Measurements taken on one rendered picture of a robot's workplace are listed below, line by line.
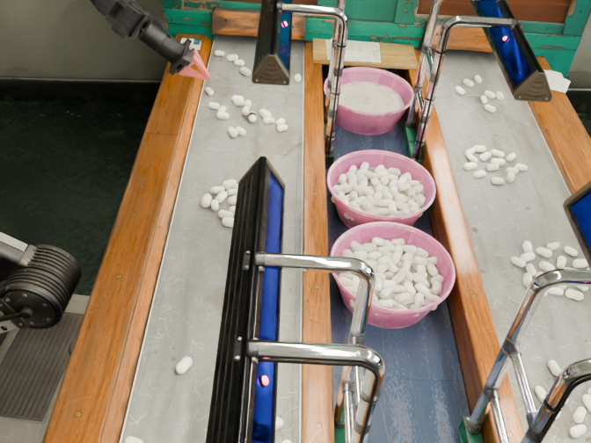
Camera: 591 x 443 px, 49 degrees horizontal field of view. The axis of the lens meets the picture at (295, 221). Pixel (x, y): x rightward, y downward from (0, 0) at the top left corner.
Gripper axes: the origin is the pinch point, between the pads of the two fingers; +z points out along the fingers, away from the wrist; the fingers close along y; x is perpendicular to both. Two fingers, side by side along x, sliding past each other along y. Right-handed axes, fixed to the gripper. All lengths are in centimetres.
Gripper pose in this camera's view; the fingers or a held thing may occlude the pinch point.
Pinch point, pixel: (206, 76)
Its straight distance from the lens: 179.8
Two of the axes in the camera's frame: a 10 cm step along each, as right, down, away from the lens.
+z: 7.3, 5.1, 4.6
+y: 0.1, -6.8, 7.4
